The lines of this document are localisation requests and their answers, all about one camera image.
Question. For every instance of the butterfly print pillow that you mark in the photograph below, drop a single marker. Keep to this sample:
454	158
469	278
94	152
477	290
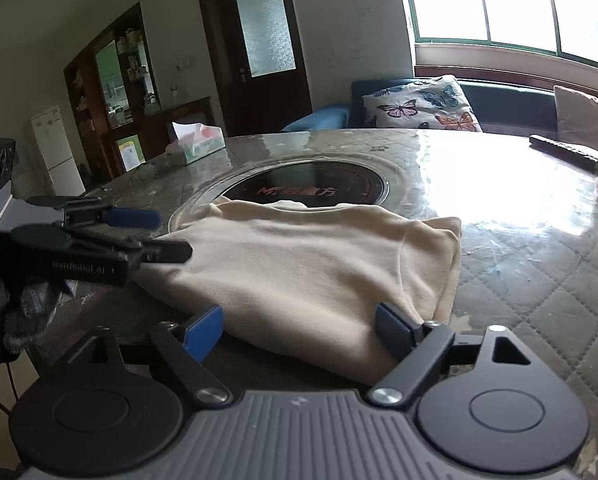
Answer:
419	105

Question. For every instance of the black remote control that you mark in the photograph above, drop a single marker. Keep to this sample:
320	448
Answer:
564	151

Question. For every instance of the dark wooden sideboard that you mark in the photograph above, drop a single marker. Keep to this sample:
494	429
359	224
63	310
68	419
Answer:
154	125

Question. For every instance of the dark wooden glass door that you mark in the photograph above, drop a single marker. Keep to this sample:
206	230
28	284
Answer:
224	85

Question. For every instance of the beige garment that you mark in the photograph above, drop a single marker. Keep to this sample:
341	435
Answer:
304	270

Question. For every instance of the white refrigerator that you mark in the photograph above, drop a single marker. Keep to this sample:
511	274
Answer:
59	160

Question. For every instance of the green framed window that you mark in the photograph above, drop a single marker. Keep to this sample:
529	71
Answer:
514	0

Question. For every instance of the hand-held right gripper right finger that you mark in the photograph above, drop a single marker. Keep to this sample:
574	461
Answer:
391	327

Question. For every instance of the light blue cushion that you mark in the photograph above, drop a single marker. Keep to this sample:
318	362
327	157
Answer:
319	120

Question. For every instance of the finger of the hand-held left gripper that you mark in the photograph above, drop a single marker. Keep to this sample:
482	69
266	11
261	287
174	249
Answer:
129	217
169	252

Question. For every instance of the dark teal sofa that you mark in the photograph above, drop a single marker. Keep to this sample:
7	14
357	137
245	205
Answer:
509	105

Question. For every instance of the plain beige pillow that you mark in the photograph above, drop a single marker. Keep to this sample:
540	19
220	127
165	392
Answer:
584	120

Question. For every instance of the white tissue pack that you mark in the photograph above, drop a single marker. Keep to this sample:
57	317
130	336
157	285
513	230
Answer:
199	147

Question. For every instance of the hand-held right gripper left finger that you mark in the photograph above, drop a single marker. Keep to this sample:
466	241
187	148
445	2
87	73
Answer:
205	331

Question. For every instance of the person's left hand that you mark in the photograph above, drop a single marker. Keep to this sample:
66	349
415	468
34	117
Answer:
29	310

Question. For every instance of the dark wooden shelf cabinet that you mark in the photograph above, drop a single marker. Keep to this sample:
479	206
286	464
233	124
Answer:
74	110

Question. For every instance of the round black induction cooker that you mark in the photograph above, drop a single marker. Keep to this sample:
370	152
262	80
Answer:
304	185

